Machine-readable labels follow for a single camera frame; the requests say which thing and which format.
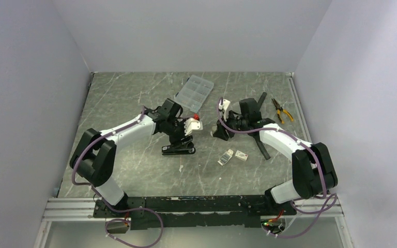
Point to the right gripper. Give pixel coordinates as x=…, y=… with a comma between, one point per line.
x=221, y=133

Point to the yellow handled pliers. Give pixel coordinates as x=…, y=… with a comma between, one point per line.
x=281, y=110

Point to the white staple box sleeve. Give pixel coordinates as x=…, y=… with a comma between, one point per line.
x=241, y=155

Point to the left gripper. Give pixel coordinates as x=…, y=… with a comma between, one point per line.
x=178, y=140

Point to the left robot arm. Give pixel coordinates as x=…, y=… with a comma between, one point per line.
x=94, y=156

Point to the aluminium extrusion rail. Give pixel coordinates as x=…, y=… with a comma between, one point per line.
x=82, y=209

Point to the clear plastic organizer box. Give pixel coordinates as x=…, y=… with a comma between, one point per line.
x=194, y=93

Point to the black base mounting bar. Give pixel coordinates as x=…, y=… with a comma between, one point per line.
x=191, y=211

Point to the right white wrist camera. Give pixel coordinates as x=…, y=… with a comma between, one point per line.
x=223, y=105

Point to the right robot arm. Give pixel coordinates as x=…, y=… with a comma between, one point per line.
x=313, y=173

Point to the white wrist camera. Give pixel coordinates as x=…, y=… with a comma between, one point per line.
x=223, y=105
x=193, y=124

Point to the staple tray with staples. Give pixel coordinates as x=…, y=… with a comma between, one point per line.
x=224, y=159

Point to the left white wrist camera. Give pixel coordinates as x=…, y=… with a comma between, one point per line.
x=193, y=124

